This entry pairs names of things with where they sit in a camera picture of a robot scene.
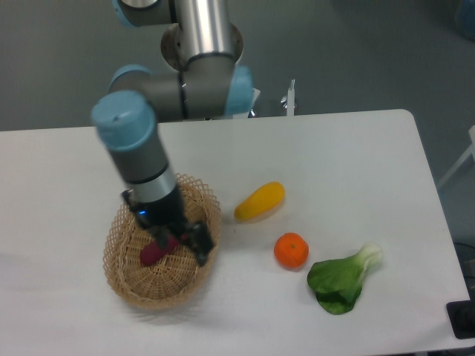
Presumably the black device at table edge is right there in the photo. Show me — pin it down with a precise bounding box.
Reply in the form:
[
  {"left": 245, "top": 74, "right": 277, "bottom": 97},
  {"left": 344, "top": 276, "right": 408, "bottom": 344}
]
[{"left": 446, "top": 300, "right": 474, "bottom": 340}]

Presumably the orange tangerine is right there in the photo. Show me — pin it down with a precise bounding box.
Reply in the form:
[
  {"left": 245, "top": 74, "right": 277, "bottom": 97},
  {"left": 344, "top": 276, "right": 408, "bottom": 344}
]
[{"left": 274, "top": 232, "right": 309, "bottom": 269}]

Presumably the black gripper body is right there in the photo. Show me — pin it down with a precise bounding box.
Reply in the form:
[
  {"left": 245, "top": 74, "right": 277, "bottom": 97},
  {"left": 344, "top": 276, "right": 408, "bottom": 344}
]
[{"left": 122, "top": 185, "right": 189, "bottom": 237}]

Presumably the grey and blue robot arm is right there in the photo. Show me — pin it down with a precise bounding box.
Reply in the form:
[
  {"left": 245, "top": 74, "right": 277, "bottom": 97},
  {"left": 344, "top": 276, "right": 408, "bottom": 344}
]
[{"left": 91, "top": 1, "right": 254, "bottom": 266}]

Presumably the woven wicker basket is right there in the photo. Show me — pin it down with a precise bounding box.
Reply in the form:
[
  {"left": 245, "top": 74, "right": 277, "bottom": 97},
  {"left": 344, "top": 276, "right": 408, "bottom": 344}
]
[{"left": 102, "top": 174, "right": 221, "bottom": 310}]

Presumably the purple sweet potato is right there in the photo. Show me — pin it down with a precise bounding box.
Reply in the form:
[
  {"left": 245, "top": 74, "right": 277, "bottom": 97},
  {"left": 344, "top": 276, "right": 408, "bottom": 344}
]
[{"left": 140, "top": 241, "right": 172, "bottom": 266}]

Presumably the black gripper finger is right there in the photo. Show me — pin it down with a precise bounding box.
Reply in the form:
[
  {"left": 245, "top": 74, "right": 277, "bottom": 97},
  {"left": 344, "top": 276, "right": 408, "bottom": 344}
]
[
  {"left": 180, "top": 221, "right": 214, "bottom": 266},
  {"left": 150, "top": 226, "right": 178, "bottom": 252}
]

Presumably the green bok choy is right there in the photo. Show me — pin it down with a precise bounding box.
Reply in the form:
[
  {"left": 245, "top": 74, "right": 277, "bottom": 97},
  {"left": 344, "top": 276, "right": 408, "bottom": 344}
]
[{"left": 307, "top": 243, "right": 383, "bottom": 315}]

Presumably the yellow squash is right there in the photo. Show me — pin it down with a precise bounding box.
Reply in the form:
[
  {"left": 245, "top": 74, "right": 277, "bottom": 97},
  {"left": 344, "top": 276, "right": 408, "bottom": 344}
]
[{"left": 233, "top": 181, "right": 286, "bottom": 223}]

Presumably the white frame at right edge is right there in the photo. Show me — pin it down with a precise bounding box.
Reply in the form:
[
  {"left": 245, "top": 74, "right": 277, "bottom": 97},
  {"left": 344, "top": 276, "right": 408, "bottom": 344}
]
[{"left": 436, "top": 126, "right": 475, "bottom": 190}]

